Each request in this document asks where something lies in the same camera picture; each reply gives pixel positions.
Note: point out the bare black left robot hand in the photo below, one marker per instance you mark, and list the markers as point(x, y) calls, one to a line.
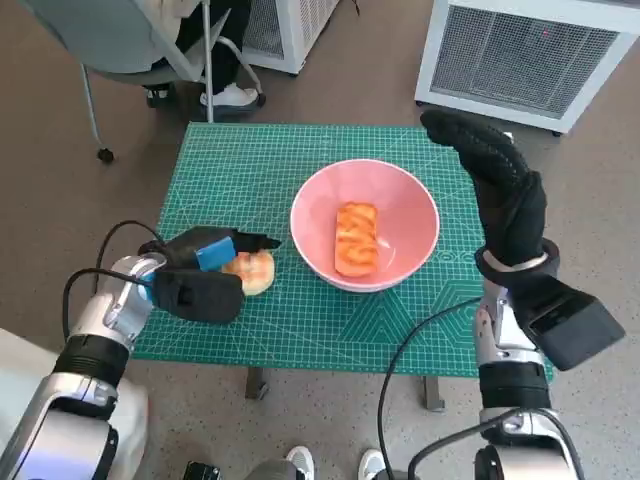
point(190, 247)

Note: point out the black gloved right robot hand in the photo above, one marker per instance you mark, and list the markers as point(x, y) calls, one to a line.
point(515, 210)

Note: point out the pink bowl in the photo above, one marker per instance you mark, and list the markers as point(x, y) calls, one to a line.
point(315, 225)

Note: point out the long toy bread loaf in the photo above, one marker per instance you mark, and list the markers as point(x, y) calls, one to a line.
point(356, 240)

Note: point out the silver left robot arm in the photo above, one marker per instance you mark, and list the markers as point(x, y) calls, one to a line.
point(95, 340)

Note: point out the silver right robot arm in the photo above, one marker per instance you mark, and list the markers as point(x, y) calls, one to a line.
point(510, 385)

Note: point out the round toy bread bun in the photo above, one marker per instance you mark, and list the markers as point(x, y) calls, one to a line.
point(257, 277)

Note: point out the green cutting mat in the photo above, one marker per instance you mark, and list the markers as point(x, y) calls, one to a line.
point(280, 330)

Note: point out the grey metal table leg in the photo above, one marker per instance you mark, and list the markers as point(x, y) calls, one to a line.
point(257, 384)
point(434, 395)

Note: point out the large white vented cabinet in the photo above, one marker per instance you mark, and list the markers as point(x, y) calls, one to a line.
point(525, 55)

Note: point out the seated person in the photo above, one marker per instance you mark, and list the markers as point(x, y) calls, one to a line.
point(225, 30)

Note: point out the grey office chair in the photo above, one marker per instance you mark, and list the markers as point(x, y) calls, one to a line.
point(125, 35)

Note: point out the black robot waist part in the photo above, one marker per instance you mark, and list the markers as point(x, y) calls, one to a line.
point(202, 471)

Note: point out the small white vented cabinet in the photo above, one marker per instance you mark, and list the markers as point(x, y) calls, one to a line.
point(292, 30)

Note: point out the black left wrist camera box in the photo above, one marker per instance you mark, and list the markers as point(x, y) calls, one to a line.
point(200, 295)

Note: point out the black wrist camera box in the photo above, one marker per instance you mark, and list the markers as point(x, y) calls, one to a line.
point(575, 325)
point(200, 295)

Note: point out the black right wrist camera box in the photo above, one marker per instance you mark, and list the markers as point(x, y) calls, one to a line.
point(575, 325)

